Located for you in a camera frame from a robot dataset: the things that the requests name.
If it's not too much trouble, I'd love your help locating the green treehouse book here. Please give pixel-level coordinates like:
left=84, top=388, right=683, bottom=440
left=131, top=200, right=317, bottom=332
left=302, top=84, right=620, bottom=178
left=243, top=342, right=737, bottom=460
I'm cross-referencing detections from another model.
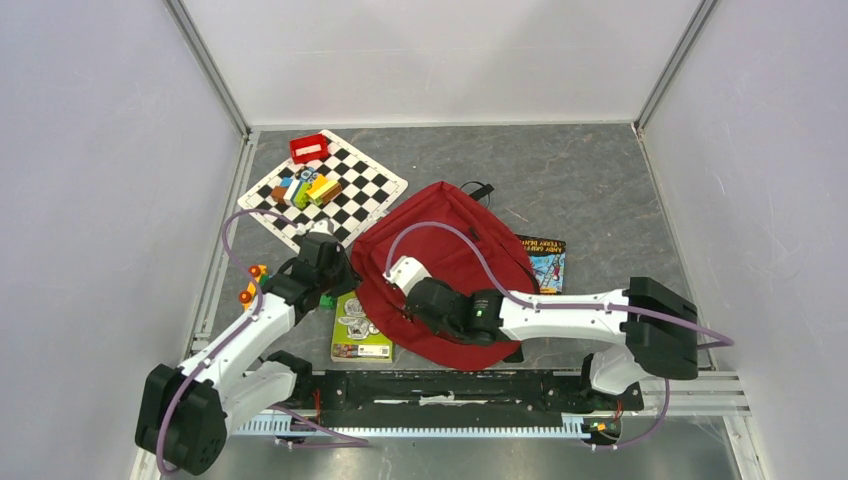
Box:
left=330, top=291, right=394, bottom=363

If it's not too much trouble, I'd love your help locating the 169-storey treehouse book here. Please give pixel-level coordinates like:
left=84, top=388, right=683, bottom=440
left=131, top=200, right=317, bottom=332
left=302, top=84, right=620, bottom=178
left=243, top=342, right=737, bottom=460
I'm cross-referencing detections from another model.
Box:
left=518, top=235, right=567, bottom=295

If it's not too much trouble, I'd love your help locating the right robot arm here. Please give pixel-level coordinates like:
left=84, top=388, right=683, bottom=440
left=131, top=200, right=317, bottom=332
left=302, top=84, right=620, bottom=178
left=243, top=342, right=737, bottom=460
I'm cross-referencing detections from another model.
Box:
left=400, top=277, right=699, bottom=408

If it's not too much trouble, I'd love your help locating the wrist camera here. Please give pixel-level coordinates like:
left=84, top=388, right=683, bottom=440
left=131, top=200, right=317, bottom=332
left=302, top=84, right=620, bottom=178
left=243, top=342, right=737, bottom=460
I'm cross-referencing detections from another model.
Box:
left=294, top=219, right=335, bottom=239
left=383, top=256, right=431, bottom=296

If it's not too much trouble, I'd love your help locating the toy block train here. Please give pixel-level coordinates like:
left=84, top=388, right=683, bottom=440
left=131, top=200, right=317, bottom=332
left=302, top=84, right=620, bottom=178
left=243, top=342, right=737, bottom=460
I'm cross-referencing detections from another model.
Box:
left=238, top=264, right=337, bottom=311

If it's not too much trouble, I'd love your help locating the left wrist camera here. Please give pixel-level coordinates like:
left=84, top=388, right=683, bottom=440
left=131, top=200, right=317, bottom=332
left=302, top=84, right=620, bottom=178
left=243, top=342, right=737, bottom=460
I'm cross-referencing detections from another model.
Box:
left=294, top=219, right=335, bottom=239

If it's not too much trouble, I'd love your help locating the red plastic box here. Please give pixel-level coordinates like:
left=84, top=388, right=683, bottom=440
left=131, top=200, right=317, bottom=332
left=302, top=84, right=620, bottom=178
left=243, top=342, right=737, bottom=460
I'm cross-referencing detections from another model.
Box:
left=289, top=133, right=330, bottom=164

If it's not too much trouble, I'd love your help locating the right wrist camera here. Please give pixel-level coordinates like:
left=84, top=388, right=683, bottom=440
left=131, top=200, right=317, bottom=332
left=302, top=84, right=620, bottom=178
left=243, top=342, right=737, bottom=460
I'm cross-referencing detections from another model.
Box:
left=383, top=256, right=431, bottom=296

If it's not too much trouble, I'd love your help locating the colourful toy block cluster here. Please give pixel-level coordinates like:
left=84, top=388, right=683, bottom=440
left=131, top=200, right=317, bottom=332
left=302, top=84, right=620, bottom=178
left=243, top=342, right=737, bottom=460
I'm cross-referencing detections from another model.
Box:
left=268, top=167, right=343, bottom=210

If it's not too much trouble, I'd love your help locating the black white chess mat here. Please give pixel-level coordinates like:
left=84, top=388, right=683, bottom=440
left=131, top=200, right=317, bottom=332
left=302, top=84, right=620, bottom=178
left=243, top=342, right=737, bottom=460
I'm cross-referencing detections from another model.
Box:
left=237, top=130, right=408, bottom=251

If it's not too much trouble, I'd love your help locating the red backpack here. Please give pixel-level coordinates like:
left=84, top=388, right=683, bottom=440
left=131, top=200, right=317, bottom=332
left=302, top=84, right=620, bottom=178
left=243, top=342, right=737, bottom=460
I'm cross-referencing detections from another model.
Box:
left=351, top=182, right=538, bottom=371

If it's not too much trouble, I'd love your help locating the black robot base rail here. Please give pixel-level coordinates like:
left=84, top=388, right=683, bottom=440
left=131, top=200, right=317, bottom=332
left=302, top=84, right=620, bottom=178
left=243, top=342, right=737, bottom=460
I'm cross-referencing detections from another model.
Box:
left=281, top=359, right=644, bottom=429

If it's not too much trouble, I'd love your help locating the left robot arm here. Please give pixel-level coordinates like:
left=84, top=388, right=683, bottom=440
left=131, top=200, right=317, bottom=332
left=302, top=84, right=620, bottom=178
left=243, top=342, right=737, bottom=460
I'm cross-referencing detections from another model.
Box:
left=135, top=231, right=360, bottom=475

